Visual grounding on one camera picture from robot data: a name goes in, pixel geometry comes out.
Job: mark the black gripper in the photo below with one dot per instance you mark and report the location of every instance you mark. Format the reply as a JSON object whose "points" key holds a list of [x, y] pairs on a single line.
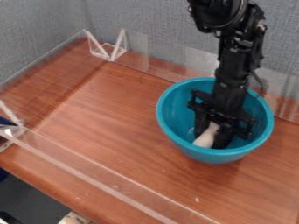
{"points": [[222, 107]]}

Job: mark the white and brown toy mushroom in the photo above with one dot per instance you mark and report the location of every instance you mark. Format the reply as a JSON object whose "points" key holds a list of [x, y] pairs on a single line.
{"points": [[207, 137]]}

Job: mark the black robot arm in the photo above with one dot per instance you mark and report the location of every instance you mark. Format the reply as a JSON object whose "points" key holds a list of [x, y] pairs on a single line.
{"points": [[237, 23]]}

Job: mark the blue plastic bowl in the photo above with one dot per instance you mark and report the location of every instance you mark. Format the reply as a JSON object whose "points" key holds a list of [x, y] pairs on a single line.
{"points": [[176, 118]]}

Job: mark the clear acrylic barrier wall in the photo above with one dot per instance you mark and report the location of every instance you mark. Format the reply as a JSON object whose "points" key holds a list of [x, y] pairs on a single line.
{"points": [[86, 143]]}

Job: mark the clear acrylic corner bracket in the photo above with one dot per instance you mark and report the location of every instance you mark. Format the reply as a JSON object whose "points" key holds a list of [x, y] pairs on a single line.
{"points": [[107, 51]]}

